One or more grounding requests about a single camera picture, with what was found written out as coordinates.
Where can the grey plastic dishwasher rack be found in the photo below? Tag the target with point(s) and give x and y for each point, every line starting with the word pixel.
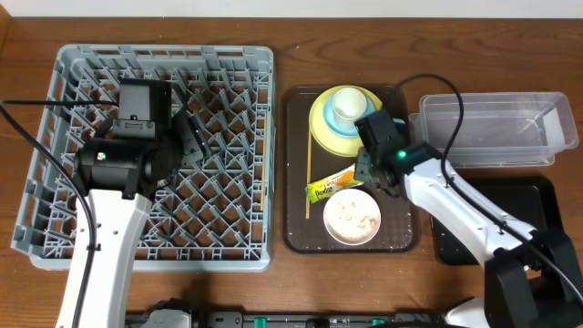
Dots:
pixel 207 216

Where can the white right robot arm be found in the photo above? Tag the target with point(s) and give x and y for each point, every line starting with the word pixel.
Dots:
pixel 532 278

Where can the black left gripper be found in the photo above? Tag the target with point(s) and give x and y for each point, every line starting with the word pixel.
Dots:
pixel 189 139

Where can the black waste tray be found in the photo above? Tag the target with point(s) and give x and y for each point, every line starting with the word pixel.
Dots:
pixel 531 199

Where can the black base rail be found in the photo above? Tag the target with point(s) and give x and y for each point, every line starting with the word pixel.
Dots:
pixel 178 313

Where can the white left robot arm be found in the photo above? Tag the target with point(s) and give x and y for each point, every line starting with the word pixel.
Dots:
pixel 109 224

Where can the white bowl with food residue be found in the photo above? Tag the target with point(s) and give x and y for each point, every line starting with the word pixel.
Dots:
pixel 352 217

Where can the cream white cup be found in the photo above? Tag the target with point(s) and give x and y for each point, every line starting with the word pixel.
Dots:
pixel 348 104

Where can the yellow-green plate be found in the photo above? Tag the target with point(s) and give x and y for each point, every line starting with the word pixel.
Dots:
pixel 330 141

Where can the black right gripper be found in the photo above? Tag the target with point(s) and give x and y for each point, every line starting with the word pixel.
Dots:
pixel 363 168

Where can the clear plastic waste bin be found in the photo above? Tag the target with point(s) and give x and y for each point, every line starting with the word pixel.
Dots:
pixel 515 129

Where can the dark brown serving tray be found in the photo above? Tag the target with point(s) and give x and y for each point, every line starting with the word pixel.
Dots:
pixel 399 230

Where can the green orange snack wrapper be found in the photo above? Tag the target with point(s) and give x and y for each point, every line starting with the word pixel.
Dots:
pixel 326 187

